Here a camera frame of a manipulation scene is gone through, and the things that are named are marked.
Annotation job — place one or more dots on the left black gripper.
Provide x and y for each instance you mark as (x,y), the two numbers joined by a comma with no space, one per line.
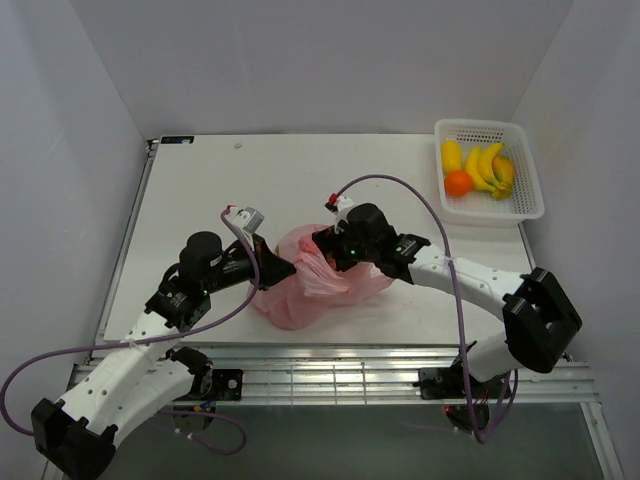
(272,268)

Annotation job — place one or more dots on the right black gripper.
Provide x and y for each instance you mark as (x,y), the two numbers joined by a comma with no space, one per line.
(328,240)

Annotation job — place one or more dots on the pink plastic bag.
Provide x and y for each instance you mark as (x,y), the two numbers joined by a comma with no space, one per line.
(303,298)

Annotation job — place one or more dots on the orange fake orange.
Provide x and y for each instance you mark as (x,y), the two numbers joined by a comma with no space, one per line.
(458,183)

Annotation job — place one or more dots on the yellow fake banana bunch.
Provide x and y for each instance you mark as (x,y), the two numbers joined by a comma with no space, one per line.
(479,166)

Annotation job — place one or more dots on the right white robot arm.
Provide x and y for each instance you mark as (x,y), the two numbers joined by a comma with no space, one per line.
(538,318)

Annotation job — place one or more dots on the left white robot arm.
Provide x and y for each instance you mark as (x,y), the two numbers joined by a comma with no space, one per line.
(80,432)

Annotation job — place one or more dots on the yellow green fake mango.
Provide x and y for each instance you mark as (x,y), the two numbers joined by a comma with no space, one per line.
(503,170)

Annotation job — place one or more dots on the white plastic basket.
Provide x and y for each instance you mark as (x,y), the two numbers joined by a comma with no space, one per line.
(480,208)

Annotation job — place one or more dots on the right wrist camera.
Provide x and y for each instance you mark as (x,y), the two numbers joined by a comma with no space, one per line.
(339,206)

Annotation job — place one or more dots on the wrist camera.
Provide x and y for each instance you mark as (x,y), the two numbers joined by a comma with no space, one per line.
(339,206)
(247,219)

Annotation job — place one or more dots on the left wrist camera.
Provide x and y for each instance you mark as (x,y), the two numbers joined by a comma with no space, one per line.
(247,219)

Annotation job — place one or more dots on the aluminium frame rail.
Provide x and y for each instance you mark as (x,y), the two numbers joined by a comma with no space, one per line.
(340,413)

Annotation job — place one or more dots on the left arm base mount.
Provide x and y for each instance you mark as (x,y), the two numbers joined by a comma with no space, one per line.
(210,385)

